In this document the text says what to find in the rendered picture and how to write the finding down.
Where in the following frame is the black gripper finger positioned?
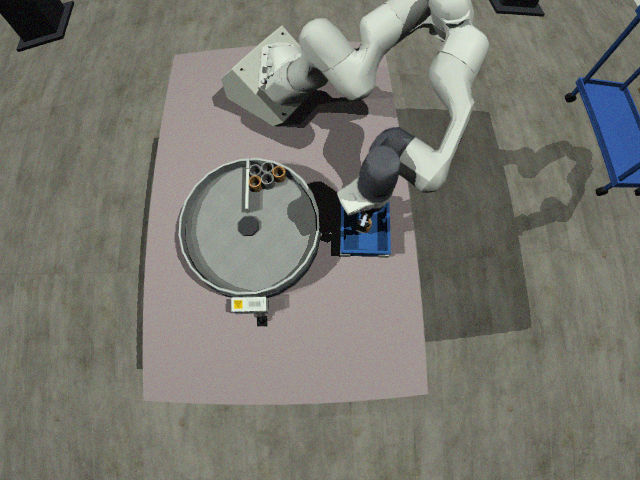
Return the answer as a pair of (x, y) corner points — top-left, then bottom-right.
(356, 211), (374, 234)

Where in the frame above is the blue crate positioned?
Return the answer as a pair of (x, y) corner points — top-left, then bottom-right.
(340, 202), (391, 258)

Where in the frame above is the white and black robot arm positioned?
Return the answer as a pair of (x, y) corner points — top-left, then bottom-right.
(258, 0), (489, 215)

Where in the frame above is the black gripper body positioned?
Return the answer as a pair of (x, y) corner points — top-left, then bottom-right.
(362, 207), (383, 218)

